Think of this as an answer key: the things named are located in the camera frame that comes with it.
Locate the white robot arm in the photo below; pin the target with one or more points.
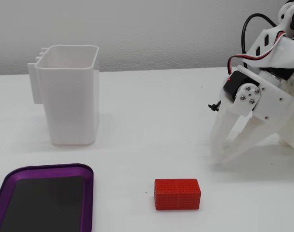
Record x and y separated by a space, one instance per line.
282 60

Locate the red studded cube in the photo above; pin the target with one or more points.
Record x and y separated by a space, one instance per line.
177 194

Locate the black zip tie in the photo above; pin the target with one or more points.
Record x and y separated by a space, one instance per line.
214 106

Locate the white plastic box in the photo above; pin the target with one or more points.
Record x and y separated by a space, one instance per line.
69 108

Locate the black tray liner mat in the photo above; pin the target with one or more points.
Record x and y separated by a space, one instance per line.
45 205

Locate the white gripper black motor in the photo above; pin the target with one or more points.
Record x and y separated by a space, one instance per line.
270 99

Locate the purple metal tray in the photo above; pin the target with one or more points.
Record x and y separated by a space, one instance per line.
88 193

